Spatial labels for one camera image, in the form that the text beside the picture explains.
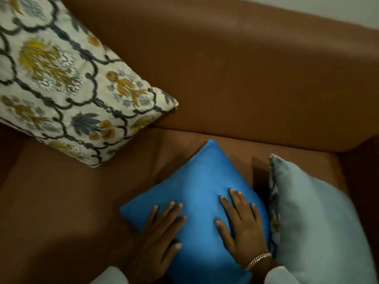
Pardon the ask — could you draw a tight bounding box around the blue cushion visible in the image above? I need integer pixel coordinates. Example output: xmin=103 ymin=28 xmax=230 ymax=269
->
xmin=120 ymin=139 xmax=271 ymax=284

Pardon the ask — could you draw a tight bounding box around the silver chain bracelet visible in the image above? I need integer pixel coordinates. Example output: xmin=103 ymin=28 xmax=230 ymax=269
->
xmin=245 ymin=252 xmax=272 ymax=272

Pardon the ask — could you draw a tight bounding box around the person's right hand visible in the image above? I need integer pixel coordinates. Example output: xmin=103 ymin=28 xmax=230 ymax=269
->
xmin=215 ymin=188 xmax=271 ymax=268

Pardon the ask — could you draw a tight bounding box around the person's left hand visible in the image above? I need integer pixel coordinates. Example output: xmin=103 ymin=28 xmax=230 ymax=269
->
xmin=127 ymin=201 xmax=188 ymax=284

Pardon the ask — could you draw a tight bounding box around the brown leather sofa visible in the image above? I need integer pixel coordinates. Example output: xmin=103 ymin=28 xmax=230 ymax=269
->
xmin=0 ymin=0 xmax=379 ymax=284

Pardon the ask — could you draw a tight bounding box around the cream floral patterned cushion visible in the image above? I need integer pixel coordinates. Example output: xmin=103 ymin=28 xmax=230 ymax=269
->
xmin=0 ymin=0 xmax=179 ymax=168

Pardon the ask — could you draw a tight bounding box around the person's right forearm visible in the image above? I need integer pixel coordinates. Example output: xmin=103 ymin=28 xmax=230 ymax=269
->
xmin=247 ymin=257 xmax=301 ymax=284

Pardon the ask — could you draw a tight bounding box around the pale grey-blue cushion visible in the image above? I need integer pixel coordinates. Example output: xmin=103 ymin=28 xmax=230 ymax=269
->
xmin=269 ymin=154 xmax=378 ymax=284

